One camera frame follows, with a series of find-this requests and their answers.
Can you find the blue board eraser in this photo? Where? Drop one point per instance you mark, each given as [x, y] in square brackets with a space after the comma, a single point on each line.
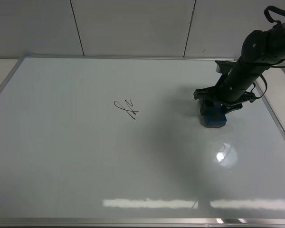
[215, 119]

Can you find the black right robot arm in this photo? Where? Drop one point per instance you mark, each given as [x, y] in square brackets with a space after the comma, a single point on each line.
[261, 50]

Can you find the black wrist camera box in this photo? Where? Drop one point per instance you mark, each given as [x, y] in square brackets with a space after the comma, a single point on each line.
[224, 67]

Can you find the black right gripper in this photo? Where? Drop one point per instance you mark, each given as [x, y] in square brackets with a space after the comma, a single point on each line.
[209, 95]

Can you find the white whiteboard aluminium frame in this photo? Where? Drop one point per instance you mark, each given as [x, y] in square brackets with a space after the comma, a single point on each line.
[70, 158]

